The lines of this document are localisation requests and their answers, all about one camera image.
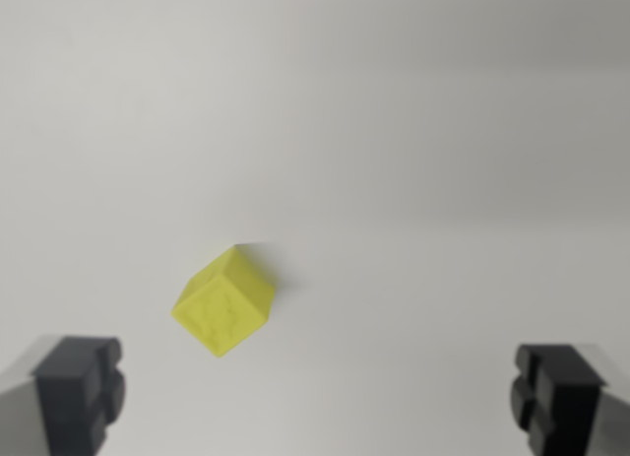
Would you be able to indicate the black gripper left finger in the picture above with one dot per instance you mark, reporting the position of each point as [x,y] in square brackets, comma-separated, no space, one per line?
[69,397]

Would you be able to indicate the yellow cube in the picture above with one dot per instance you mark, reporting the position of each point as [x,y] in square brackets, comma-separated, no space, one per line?
[224,306]

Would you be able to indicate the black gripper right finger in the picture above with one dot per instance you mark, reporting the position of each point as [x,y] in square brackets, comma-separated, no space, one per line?
[566,402]

